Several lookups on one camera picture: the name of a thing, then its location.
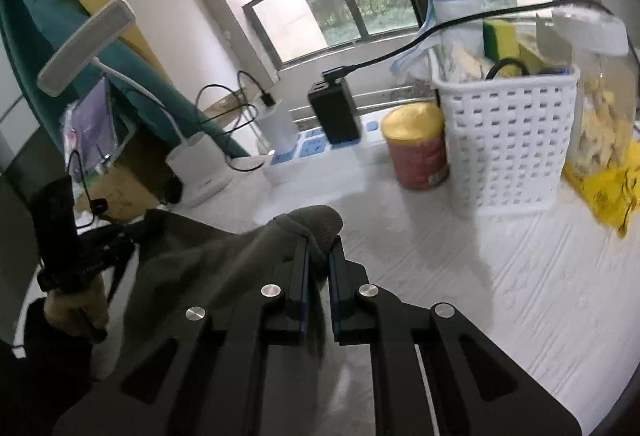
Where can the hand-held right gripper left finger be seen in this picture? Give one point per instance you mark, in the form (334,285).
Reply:
(304,276)

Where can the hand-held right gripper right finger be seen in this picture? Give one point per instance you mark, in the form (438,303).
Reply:
(334,286)

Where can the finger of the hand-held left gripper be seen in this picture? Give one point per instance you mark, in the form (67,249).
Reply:
(137,231)

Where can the dark grey shirt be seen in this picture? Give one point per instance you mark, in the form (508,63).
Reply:
(210,256)

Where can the person's left forearm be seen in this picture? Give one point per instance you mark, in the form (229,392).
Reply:
(45,366)

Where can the person's left hand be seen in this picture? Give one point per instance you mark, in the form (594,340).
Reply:
(75,311)

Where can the cardboard box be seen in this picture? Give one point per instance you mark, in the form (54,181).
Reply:
(120,191)

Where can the white desk lamp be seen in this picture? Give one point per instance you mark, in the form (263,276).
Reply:
(200,171)

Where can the purple packaged box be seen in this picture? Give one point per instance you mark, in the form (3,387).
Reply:
(92,126)

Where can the white power strip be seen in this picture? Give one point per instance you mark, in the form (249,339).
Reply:
(310,166)

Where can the white charger block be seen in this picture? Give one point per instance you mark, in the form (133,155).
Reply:
(277,129)

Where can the teal curtain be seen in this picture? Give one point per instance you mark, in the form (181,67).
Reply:
(150,81)

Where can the red can with yellow lid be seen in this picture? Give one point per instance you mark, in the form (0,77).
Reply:
(417,151)

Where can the white table cover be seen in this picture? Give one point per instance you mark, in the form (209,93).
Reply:
(500,291)

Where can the black charger block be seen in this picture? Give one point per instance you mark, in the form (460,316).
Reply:
(335,111)

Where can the white plastic basket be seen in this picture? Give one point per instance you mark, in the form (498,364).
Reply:
(505,141)

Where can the yellow plastic bag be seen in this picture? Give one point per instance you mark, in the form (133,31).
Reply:
(607,193)

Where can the yellow green sponge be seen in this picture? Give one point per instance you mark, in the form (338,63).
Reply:
(500,39)

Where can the clear plastic snack jar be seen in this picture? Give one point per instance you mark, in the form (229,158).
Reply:
(600,126)

